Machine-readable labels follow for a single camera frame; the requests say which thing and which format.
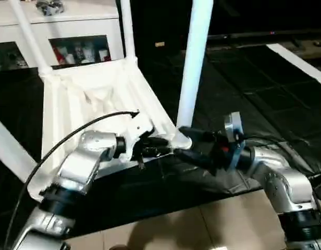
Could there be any black metal bar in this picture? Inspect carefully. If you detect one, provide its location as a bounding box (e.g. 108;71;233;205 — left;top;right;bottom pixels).
207;30;321;44

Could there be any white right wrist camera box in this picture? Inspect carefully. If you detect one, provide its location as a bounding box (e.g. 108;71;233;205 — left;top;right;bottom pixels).
223;111;245;170

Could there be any white plastic table leg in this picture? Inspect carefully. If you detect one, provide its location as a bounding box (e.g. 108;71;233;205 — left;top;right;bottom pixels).
8;0;55;77
0;115;39;184
176;0;215;132
120;0;139;66

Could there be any crumpled silver object on cabinet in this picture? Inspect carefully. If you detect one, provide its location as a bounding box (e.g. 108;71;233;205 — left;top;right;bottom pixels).
36;0;65;16

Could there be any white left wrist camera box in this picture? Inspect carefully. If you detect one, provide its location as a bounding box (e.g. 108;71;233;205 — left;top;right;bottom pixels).
121;113;156;162

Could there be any white plastic table top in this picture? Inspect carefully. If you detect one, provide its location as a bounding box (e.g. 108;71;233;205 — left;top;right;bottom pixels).
26;57;194;202

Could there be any black work mat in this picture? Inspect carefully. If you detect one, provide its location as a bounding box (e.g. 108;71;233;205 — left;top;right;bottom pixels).
0;44;321;238

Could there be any white glass-door cabinet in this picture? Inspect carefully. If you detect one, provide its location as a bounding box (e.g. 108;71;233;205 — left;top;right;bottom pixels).
0;0;124;71

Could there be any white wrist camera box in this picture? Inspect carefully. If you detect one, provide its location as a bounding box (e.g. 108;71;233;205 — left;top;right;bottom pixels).
121;113;156;162
223;111;245;170

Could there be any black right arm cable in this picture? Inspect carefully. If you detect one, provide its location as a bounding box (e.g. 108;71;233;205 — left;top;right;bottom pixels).
238;134;321;198

